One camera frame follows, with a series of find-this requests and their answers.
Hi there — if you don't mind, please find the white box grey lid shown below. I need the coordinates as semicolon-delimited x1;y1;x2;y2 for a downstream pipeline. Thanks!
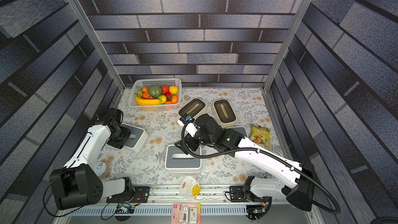
121;123;149;153
230;126;248;136
165;145;202;168

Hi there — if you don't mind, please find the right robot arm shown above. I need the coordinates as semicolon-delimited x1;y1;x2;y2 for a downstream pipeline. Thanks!
175;114;315;212

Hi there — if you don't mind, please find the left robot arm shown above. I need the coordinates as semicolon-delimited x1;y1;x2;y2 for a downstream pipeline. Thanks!
49;108;135;210

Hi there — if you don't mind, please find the cream box dark lid right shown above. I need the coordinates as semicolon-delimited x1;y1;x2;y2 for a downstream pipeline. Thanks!
212;99;237;129

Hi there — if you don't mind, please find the cream box dark lid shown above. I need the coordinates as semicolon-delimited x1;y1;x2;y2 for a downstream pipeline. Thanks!
178;98;207;119
212;99;237;129

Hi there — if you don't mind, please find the floral table cloth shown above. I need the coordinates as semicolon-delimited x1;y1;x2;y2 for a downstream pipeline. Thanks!
98;88;285;185

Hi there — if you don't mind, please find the cream box dark lid left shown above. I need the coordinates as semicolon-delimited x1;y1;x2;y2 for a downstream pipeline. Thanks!
178;98;207;119

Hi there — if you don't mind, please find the yellow toy banana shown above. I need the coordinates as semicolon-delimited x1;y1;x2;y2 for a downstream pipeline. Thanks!
135;95;161;105

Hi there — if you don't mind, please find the orange toy fruit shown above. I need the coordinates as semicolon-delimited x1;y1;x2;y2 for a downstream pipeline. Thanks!
171;95;178;104

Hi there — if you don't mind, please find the white plastic fruit basket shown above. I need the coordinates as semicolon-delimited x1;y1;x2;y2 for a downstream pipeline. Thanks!
128;78;182;111

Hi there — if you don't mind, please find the snack bag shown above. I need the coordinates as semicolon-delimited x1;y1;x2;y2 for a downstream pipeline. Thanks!
249;124;271;148

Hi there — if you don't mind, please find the yellow toy pepper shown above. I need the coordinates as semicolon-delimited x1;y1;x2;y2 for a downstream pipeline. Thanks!
169;86;178;95

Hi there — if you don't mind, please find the red toy pepper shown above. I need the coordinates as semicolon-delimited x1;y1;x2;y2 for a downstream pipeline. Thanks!
161;85;170;94

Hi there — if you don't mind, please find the pink packaged item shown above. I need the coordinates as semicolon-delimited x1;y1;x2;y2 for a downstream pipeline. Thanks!
171;203;202;224

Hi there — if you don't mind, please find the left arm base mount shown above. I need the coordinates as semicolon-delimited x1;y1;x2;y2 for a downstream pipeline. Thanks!
106;186;150;205

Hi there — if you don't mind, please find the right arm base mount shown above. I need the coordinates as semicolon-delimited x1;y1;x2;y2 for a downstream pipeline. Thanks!
224;184;273;203

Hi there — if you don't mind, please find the aluminium rail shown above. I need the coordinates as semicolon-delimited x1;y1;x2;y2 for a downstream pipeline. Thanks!
62;183;315;206

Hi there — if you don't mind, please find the black corrugated cable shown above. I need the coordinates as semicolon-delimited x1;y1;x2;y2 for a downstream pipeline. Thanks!
181;119;342;215

